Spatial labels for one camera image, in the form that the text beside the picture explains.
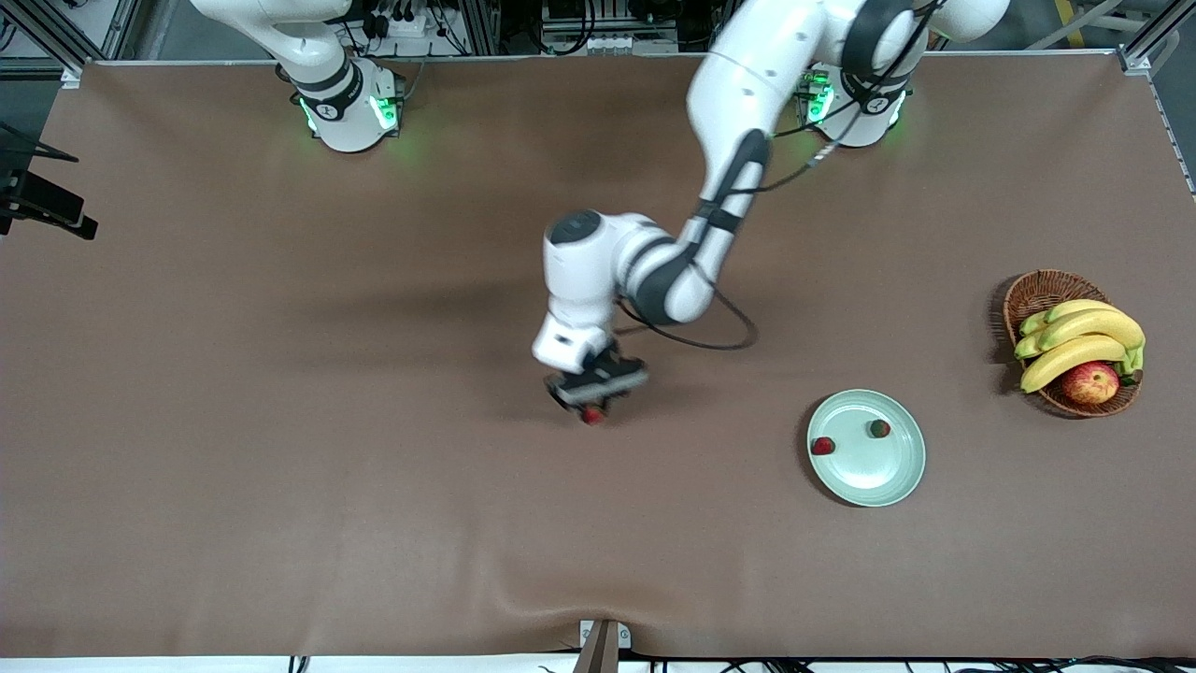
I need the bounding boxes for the light green plate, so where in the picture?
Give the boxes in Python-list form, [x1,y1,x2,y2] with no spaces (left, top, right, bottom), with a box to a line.
[806,389,927,508]

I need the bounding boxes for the brown table cloth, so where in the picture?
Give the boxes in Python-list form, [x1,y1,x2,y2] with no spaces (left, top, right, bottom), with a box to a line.
[0,53,1196,660]

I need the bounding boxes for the white power strip with plugs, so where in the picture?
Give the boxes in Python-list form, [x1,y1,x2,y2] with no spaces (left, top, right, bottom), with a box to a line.
[364,0,428,39]

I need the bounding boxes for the brown wicker basket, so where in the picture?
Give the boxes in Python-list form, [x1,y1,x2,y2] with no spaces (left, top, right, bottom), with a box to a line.
[1003,269,1144,419]

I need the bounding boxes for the long yellow banana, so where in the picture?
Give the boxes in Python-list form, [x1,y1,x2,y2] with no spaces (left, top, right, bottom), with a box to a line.
[1020,335,1143,394]
[1037,308,1146,352]

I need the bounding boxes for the medium green-tipped banana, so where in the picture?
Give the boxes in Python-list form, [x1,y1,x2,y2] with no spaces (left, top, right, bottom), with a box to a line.
[1045,299,1119,324]

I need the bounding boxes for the red yellow apple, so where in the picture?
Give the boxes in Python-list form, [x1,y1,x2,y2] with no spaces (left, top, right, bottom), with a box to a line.
[1061,361,1120,406]

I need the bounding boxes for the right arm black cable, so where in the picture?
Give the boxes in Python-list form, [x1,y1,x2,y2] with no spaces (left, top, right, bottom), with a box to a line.
[0,122,81,165]

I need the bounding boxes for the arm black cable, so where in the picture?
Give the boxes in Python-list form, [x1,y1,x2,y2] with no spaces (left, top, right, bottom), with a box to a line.
[612,0,945,353]
[0,122,81,165]

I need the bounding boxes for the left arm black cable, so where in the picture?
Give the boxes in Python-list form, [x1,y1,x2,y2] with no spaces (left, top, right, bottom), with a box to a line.
[612,0,945,353]

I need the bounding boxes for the metal table bracket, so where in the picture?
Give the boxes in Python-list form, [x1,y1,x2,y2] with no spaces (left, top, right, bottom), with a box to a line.
[579,620,633,673]

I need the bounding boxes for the aluminium frame post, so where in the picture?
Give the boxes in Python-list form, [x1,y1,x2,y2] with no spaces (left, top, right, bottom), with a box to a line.
[463,0,503,55]

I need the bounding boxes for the aluminium frame corner rail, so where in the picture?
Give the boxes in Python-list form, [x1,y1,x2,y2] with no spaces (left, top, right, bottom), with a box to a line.
[1117,0,1196,197]

